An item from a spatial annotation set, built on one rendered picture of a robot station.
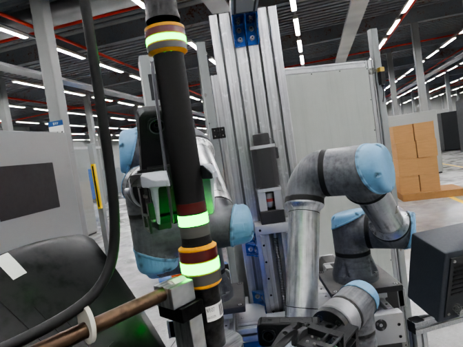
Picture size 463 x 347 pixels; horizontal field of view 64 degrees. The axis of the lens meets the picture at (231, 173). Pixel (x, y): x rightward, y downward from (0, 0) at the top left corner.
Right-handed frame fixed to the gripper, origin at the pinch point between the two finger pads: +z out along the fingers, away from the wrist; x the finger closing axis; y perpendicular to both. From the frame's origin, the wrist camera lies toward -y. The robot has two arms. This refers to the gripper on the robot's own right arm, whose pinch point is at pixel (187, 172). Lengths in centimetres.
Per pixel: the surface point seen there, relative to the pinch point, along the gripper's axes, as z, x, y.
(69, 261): -8.7, 13.1, 8.3
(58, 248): -10.1, 14.1, 6.7
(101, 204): -590, -15, 46
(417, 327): -27, -57, 46
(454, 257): -20, -64, 29
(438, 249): -22, -62, 27
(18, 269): -6.0, 17.9, 7.4
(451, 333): -151, -218, 150
